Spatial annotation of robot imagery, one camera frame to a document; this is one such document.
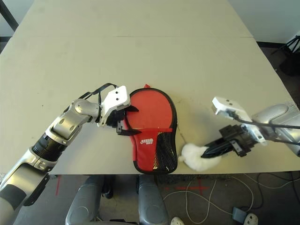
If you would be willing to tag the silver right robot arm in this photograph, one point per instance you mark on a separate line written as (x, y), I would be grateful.
(274, 117)

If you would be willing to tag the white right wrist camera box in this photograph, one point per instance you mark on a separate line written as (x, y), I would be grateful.
(228, 105)

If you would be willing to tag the grey right robot leg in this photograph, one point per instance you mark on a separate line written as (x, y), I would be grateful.
(151, 201)

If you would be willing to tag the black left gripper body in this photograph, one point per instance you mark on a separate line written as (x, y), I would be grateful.
(116, 119)

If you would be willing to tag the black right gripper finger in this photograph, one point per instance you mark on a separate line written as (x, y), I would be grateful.
(220, 145)
(220, 153)

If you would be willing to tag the red black paddle case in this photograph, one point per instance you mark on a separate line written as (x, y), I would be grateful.
(143, 154)

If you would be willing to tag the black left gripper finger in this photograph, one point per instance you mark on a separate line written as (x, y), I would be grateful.
(129, 133)
(132, 109)

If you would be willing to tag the grey left robot leg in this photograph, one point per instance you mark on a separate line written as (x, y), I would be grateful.
(84, 204)

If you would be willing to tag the grey robot leg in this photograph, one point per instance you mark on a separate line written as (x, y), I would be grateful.
(151, 201)
(84, 204)

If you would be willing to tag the grey foot pedal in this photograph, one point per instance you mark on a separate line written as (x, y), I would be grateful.
(238, 212)

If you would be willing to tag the black tripod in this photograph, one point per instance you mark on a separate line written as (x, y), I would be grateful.
(291, 44)

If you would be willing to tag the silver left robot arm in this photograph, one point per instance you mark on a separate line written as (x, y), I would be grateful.
(63, 124)

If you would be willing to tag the black bin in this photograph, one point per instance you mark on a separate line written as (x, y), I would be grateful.
(291, 65)

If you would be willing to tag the black metal frame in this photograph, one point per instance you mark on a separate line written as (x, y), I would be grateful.
(8, 15)

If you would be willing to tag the red tape line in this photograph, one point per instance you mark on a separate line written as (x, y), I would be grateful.
(57, 185)

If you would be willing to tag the white plastic bag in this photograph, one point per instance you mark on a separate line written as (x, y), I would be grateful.
(194, 157)

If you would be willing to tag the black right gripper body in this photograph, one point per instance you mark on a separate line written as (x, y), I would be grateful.
(236, 138)

